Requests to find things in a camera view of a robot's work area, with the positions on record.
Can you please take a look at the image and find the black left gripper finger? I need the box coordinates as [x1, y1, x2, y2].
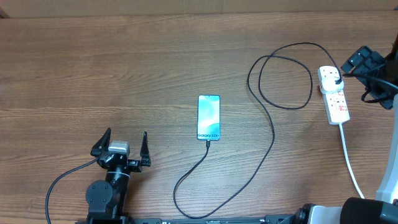
[140, 131, 151, 167]
[90, 128, 111, 156]

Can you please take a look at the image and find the Samsung Galaxy smartphone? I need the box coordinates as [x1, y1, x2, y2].
[197, 95, 221, 141]

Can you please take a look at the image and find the black USB charging cable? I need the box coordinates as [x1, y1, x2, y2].
[172, 42, 343, 220]

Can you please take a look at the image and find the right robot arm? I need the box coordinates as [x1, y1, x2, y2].
[282, 43, 397, 224]

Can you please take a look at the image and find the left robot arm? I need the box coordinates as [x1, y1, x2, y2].
[85, 129, 151, 223]

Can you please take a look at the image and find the white charger adapter plug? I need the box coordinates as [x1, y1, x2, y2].
[320, 76, 344, 94]

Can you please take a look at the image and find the white power strip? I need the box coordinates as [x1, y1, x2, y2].
[317, 66, 350, 125]

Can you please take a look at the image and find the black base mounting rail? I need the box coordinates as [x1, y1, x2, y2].
[76, 213, 299, 224]

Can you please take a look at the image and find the white power strip cord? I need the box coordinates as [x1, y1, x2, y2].
[338, 123, 366, 200]

